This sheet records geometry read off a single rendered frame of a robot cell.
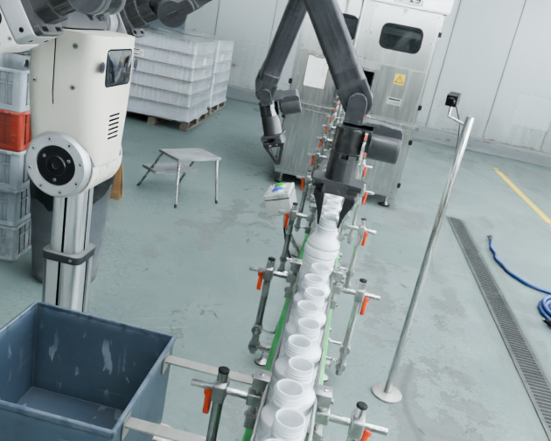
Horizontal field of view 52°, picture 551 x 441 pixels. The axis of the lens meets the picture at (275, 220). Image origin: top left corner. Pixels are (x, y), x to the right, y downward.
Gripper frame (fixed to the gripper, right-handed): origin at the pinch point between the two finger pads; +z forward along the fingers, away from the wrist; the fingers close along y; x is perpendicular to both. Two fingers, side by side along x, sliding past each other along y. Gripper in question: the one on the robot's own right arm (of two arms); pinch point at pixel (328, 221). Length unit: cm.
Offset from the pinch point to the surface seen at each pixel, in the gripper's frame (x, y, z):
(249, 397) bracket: -40.1, -5.7, 16.1
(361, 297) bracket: 4.2, 10.8, 16.4
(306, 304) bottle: -22.1, -0.6, 8.3
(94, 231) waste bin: 167, -122, 90
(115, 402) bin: -9, -37, 49
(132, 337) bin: -9.1, -34.5, 31.8
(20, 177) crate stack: 176, -171, 73
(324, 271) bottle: -7.6, 1.4, 7.6
